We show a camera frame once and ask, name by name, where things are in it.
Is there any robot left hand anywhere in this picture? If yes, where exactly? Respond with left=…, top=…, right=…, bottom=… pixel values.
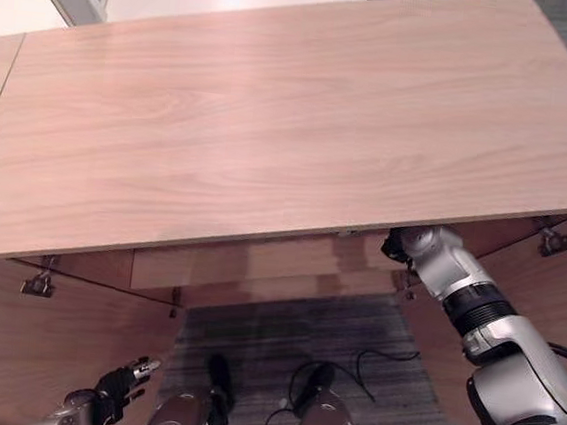
left=92, top=349, right=163, bottom=418

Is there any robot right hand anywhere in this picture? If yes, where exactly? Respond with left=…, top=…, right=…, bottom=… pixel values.
left=380, top=226, right=415, bottom=266

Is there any wooden cabinet door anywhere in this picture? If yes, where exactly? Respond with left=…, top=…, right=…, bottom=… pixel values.
left=377, top=195, right=567, bottom=425
left=0, top=245, right=190, bottom=425

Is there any light wooden office cabinet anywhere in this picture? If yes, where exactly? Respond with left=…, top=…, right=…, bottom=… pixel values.
left=0, top=0, right=567, bottom=346

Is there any metal door hinge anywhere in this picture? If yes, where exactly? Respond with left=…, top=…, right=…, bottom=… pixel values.
left=17, top=253, right=60, bottom=300
left=533, top=217, right=567, bottom=261

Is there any silver robot right leg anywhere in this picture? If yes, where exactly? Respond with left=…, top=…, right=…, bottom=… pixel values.
left=288, top=357, right=363, bottom=425

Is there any black cable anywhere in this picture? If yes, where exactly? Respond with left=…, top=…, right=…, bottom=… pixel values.
left=264, top=337, right=422, bottom=425

